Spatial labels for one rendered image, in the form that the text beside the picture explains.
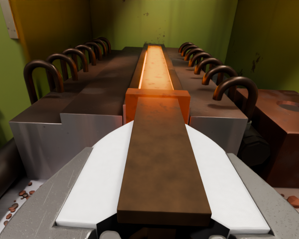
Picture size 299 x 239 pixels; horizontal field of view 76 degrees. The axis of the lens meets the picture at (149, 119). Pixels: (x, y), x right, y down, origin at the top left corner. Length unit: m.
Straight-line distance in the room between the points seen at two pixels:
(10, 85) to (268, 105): 0.35
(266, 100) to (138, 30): 0.45
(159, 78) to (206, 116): 0.06
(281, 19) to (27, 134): 0.43
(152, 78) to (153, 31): 0.43
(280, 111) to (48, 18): 0.37
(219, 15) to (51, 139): 0.56
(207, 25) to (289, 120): 0.46
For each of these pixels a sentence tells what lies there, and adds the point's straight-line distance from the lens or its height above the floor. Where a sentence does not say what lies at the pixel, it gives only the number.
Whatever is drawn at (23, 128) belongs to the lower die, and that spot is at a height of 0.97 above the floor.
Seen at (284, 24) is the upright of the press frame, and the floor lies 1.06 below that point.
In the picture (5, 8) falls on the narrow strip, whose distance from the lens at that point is 0.33.
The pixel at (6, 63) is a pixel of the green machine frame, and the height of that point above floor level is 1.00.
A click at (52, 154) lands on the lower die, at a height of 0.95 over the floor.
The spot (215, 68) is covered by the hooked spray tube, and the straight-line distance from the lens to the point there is 0.22.
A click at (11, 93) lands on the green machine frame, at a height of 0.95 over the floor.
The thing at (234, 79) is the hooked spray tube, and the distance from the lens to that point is 0.18.
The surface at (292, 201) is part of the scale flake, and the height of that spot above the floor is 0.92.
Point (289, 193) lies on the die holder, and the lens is 0.24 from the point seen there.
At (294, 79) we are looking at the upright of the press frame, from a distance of 0.39.
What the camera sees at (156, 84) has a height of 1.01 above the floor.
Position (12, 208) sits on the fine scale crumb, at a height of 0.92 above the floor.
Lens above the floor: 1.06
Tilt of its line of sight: 28 degrees down
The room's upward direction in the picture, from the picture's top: 2 degrees clockwise
